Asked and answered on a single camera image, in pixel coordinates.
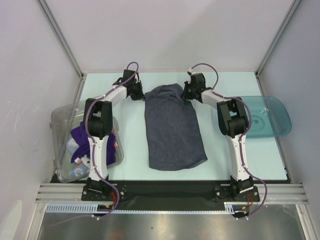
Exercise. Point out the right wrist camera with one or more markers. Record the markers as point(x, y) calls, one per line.
point(191, 72)

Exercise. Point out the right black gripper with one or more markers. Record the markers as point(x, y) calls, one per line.
point(188, 92)

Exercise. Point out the right aluminium frame post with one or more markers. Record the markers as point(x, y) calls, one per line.
point(279, 34)

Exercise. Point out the white slotted cable duct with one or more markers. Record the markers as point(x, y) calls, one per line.
point(94, 208)

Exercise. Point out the aluminium frame post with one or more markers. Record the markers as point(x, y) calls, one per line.
point(279, 34)
point(52, 22)

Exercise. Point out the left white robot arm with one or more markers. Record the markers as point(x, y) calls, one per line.
point(98, 125)

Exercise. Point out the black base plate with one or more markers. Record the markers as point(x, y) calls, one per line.
point(183, 195)

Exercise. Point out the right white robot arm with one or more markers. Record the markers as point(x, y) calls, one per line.
point(233, 123)

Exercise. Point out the grey towel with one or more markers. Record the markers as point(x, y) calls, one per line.
point(172, 130)

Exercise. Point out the left aluminium frame post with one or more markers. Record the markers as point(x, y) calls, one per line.
point(52, 22)

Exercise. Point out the purple towel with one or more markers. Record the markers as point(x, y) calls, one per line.
point(79, 145)

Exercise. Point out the teal plastic tray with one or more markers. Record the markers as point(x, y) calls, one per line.
point(269, 117)

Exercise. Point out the aluminium front rail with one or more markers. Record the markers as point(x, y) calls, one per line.
point(72, 192)

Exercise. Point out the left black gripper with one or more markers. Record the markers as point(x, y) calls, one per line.
point(140, 96)

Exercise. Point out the clear plastic bin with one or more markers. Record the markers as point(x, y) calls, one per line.
point(63, 120)

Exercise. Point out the light blue paw towel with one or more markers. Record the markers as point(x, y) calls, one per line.
point(80, 159)

